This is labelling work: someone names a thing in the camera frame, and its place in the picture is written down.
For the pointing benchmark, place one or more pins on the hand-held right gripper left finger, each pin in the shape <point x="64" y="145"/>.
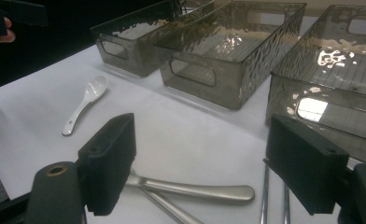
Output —
<point x="109" y="161"/>

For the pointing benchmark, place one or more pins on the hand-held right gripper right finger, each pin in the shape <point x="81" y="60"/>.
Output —
<point x="305" y="161"/>

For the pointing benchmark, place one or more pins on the metal chopstick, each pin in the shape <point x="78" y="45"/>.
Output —
<point x="286" y="205"/>
<point x="264" y="199"/>

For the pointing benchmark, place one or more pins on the white ceramic spoon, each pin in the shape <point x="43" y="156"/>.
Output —
<point x="95" y="87"/>

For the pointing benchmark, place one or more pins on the transparent grey plastic bin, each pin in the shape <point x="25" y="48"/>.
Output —
<point x="134" y="59"/>
<point x="343" y="81"/>
<point x="203" y="90"/>

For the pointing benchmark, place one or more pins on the metal table knife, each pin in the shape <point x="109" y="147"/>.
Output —
<point x="218" y="193"/>

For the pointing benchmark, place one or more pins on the white table sheet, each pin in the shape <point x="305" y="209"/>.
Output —
<point x="187" y="140"/>

